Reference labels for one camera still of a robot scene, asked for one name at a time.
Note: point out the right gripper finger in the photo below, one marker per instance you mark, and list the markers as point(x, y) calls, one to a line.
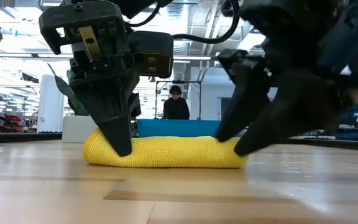
point(291, 115)
point(247, 99)

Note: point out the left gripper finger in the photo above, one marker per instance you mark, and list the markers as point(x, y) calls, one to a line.
point(135, 105)
point(110, 102)

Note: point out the yellow microfiber towel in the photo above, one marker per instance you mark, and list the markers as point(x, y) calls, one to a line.
point(172, 152)

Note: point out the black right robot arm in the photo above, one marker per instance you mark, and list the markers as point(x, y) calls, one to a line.
point(353, 25)

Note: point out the blue plastic basket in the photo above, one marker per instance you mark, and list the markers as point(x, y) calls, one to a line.
point(179, 127)

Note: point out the grey door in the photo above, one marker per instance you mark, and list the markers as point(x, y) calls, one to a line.
point(224, 107)

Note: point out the person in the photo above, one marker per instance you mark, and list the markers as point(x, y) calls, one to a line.
point(176, 109)

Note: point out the green plant in white pot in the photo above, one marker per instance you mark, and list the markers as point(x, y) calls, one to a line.
point(76, 129)

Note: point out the white building pillar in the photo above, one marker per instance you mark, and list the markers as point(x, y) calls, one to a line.
point(50, 102)

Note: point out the large black background screen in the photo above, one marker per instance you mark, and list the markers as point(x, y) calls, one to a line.
point(353, 119)

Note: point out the red storage bins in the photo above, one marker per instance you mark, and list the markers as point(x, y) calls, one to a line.
point(12, 119)

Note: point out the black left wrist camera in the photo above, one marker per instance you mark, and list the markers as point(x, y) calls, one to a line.
point(154, 53)

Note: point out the silver ribbed ceiling duct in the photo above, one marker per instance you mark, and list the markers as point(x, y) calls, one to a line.
point(180, 46)

